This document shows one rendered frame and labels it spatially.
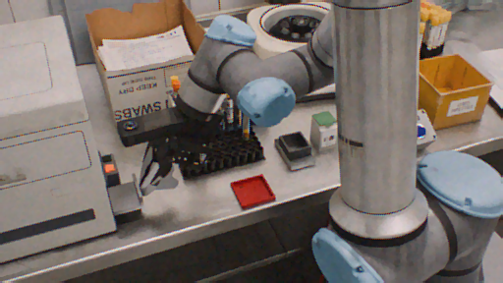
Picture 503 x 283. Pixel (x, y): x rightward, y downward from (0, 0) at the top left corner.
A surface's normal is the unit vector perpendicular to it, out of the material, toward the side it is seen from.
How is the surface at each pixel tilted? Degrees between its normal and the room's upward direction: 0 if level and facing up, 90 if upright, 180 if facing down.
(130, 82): 96
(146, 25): 88
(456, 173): 7
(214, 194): 0
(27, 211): 90
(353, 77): 87
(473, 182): 7
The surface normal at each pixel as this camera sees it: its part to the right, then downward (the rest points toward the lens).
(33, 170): 0.36, 0.59
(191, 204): 0.00, -0.77
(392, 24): 0.17, 0.48
